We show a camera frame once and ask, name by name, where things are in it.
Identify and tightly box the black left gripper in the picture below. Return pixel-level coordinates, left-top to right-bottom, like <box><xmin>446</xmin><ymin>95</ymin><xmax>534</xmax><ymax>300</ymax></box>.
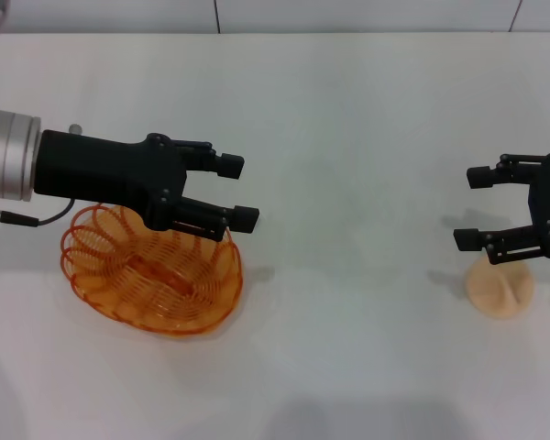
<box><xmin>33</xmin><ymin>129</ymin><xmax>261</xmax><ymax>243</ymax></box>

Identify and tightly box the beige steamed bun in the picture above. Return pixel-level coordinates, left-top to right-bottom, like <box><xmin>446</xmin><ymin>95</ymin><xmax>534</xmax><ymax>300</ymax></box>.
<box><xmin>466</xmin><ymin>255</ymin><xmax>535</xmax><ymax>321</ymax></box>

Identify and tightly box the orange wire basket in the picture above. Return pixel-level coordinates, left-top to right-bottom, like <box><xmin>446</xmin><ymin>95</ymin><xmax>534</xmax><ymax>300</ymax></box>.
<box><xmin>60</xmin><ymin>203</ymin><xmax>245</xmax><ymax>340</ymax></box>

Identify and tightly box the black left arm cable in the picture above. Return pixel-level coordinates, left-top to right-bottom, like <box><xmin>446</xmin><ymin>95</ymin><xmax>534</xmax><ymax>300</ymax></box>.
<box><xmin>0</xmin><ymin>200</ymin><xmax>75</xmax><ymax>228</ymax></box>

